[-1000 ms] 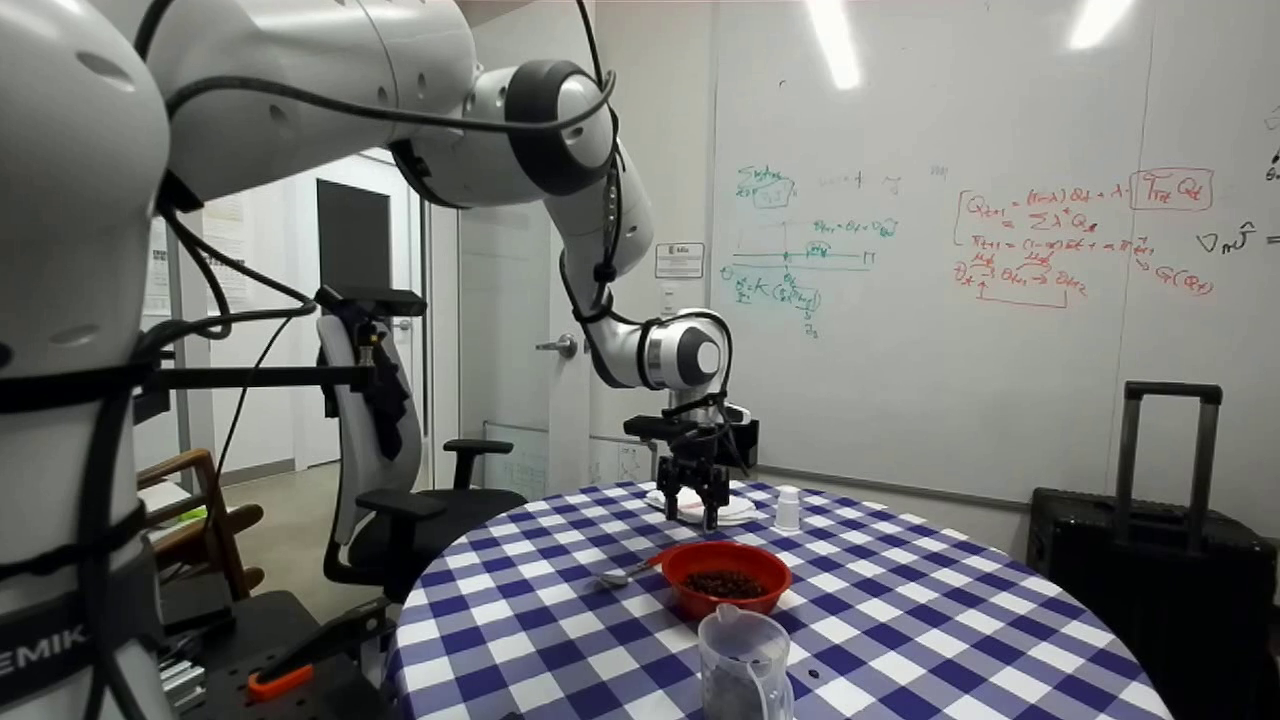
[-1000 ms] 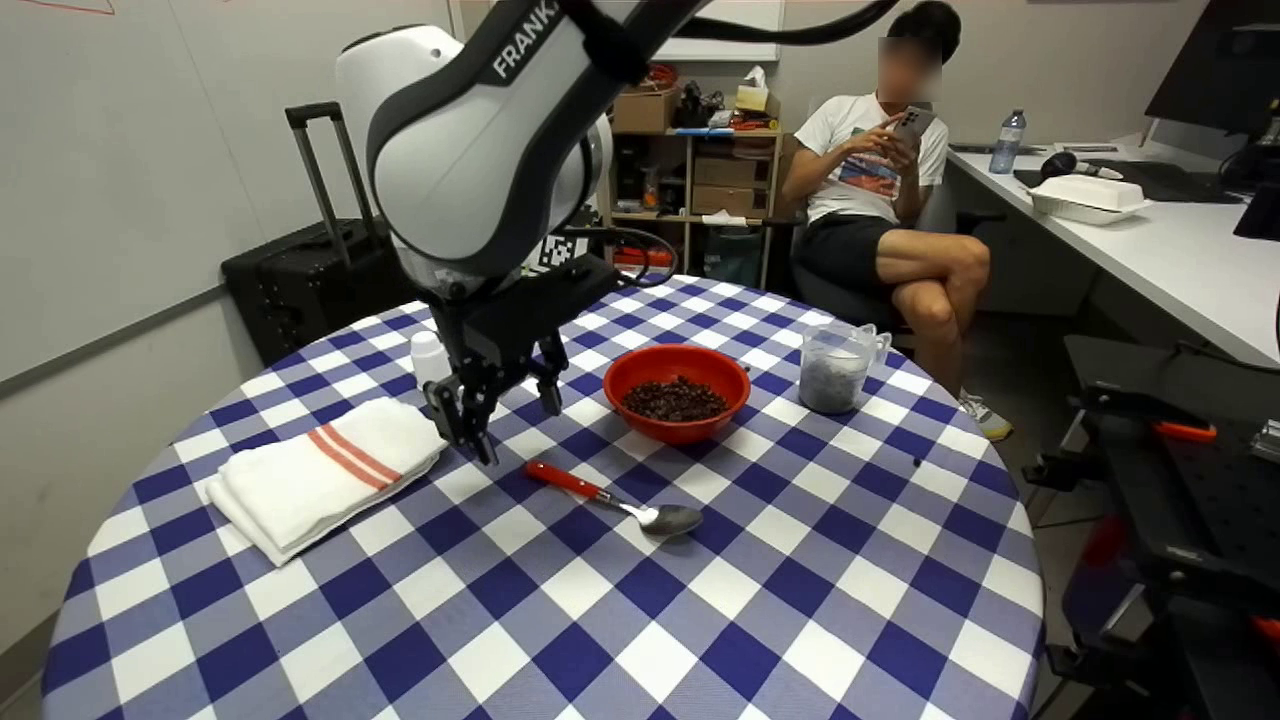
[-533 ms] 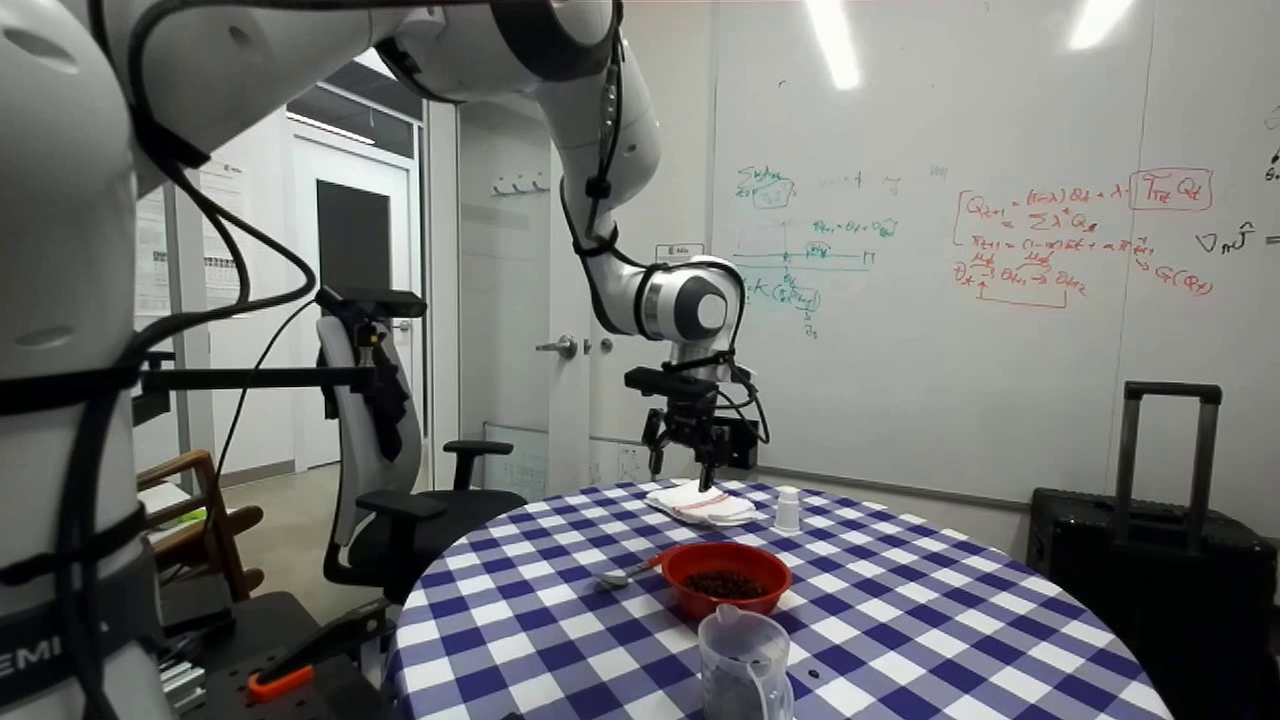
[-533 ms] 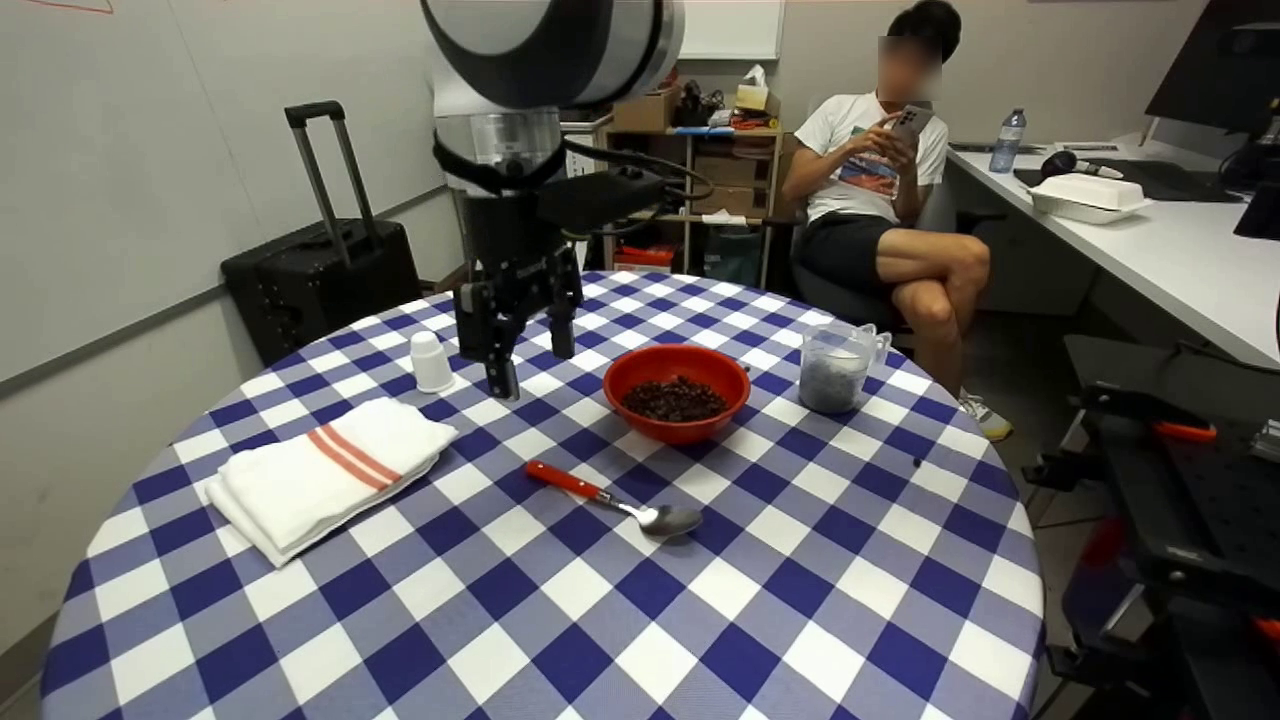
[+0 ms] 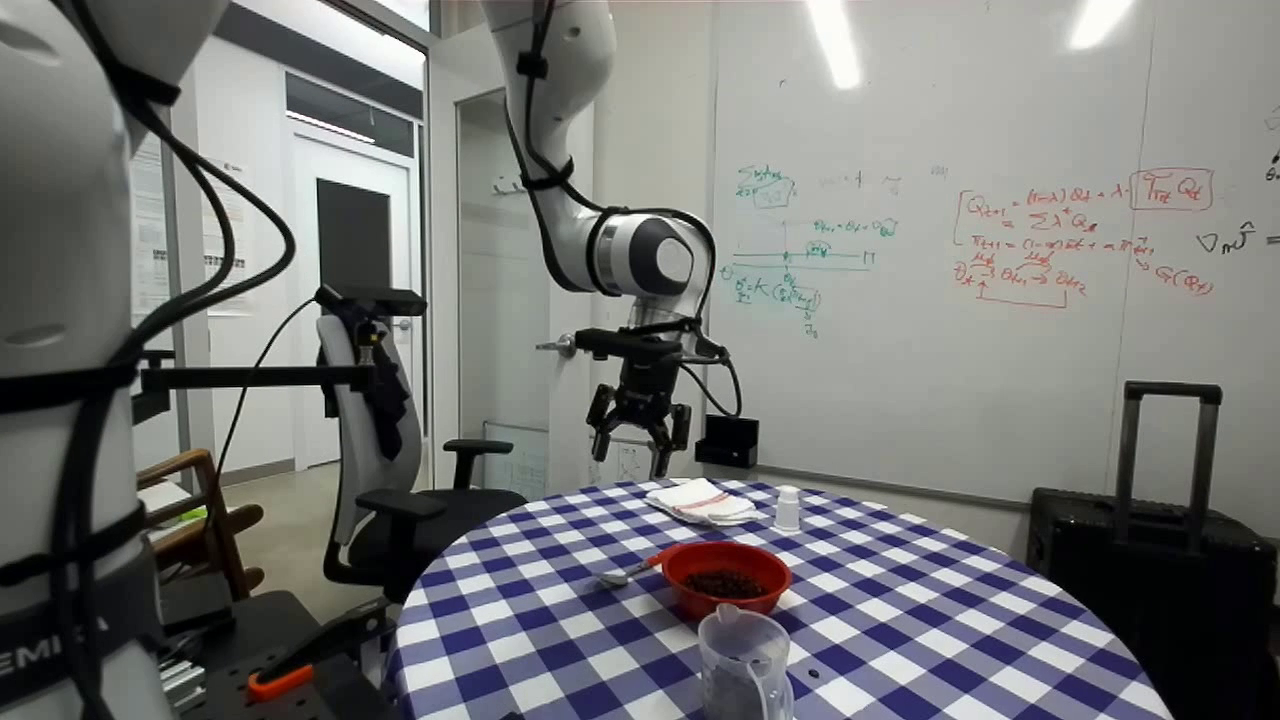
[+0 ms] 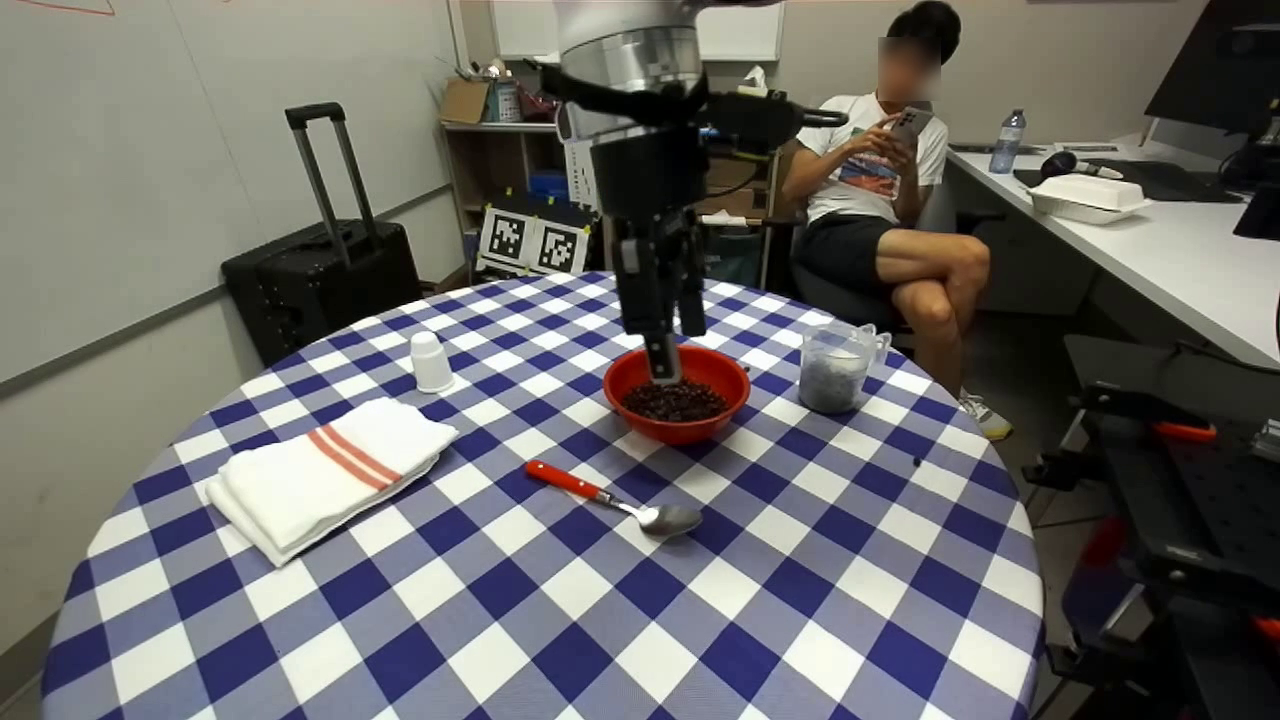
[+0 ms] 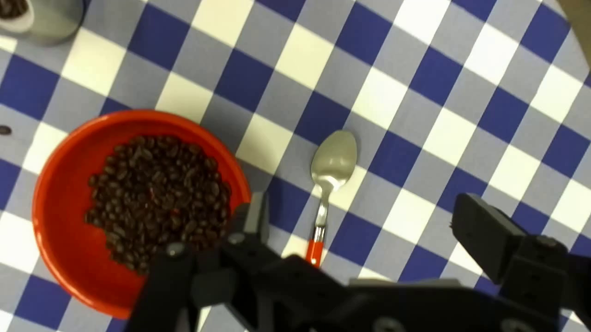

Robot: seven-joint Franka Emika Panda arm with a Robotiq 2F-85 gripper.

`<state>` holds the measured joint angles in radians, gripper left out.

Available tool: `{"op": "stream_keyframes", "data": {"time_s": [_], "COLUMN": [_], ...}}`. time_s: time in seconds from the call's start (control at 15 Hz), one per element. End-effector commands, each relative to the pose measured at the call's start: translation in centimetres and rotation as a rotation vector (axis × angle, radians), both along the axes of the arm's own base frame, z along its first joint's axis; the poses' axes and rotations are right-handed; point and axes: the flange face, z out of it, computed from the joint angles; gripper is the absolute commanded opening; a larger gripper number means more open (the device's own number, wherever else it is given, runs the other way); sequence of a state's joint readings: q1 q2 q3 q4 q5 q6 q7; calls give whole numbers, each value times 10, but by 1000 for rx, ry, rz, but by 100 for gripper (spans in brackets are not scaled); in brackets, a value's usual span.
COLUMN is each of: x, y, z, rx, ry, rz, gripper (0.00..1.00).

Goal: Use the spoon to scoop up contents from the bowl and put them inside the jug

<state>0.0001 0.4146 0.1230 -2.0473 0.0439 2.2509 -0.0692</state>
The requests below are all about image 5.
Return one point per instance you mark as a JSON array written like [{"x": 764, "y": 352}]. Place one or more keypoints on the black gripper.
[{"x": 644, "y": 391}]

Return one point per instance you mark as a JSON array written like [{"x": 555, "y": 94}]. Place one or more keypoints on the black robot cart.
[{"x": 253, "y": 641}]

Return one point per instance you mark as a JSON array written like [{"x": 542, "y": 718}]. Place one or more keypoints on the clear plastic jug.
[{"x": 745, "y": 667}]

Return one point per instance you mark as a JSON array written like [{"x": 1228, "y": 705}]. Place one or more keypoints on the black horizontal mounting bar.
[{"x": 242, "y": 378}]

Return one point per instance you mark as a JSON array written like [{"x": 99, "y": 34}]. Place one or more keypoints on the black wheeled suitcase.
[{"x": 1146, "y": 587}]

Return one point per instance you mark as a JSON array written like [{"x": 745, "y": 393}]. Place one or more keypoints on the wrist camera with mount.
[{"x": 626, "y": 343}]

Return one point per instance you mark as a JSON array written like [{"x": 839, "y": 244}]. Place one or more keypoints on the red plastic bowl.
[{"x": 685, "y": 600}]

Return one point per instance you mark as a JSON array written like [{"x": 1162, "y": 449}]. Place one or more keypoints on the black grey office chair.
[{"x": 366, "y": 534}]

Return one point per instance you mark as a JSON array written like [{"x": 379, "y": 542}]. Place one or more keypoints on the folded white towel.
[{"x": 701, "y": 502}]

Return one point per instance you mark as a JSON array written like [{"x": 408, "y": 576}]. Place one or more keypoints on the blue white checkered tablecloth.
[{"x": 534, "y": 641}]

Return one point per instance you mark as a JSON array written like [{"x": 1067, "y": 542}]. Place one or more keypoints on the white door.
[{"x": 505, "y": 386}]

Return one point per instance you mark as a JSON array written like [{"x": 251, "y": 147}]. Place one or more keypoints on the wall whiteboard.
[{"x": 962, "y": 374}]

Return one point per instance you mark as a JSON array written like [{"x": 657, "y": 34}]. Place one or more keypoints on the wooden stool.
[{"x": 202, "y": 512}]

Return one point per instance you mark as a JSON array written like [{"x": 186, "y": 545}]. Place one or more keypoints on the black box on wall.
[{"x": 728, "y": 443}]

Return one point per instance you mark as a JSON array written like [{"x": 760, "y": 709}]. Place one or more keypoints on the dark coffee beans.
[{"x": 725, "y": 587}]

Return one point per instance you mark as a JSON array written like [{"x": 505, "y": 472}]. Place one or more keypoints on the small white plastic bottle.
[{"x": 791, "y": 512}]

